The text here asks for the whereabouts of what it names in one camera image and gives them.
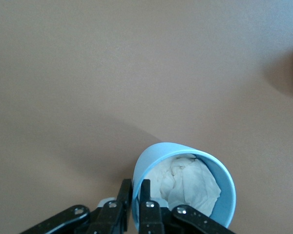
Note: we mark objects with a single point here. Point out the blue cup holding tissue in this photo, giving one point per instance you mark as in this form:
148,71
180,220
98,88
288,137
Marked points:
147,157

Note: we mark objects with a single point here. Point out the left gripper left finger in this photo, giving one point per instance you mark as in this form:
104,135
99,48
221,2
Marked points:
110,219

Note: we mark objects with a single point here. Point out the white tissue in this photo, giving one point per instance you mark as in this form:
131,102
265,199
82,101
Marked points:
193,185

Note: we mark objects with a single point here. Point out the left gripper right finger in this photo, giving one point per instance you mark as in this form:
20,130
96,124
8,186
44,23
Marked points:
150,219

